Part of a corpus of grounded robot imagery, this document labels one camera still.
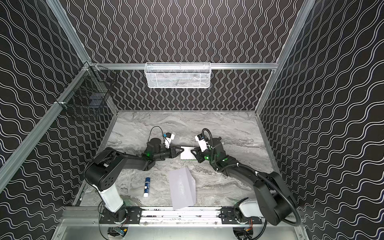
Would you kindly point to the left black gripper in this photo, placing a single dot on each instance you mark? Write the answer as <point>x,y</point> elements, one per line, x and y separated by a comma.
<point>171,152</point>

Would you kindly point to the lavender envelope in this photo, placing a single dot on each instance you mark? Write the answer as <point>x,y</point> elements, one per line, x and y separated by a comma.
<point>183,188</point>

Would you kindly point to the white wire mesh basket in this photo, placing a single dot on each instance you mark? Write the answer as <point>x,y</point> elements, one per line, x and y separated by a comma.
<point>178,75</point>

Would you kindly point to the black wire basket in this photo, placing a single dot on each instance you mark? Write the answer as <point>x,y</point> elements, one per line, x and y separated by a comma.
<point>91,96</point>

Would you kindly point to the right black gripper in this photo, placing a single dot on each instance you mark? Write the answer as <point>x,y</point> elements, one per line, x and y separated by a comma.
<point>199,153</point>

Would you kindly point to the white letter with green border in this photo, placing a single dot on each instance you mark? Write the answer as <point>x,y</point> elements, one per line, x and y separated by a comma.
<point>187,155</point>

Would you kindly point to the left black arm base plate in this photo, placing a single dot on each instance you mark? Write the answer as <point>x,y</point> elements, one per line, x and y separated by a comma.
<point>129,215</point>

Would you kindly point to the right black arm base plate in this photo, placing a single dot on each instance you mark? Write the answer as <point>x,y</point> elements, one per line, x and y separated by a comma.
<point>240,216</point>

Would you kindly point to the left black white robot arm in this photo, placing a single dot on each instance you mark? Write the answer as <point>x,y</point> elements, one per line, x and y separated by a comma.
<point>104,169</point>

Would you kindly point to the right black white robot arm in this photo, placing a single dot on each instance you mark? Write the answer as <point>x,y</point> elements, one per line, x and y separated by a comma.
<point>275,200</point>

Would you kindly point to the blue white glue stick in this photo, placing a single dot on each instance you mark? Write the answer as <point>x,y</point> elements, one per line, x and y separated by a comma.
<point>147,187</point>

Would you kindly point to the aluminium front rail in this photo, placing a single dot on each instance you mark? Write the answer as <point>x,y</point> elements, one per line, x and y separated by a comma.
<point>215,217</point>

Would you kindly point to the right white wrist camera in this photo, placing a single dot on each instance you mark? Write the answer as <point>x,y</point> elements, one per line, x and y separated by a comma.
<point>201,142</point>

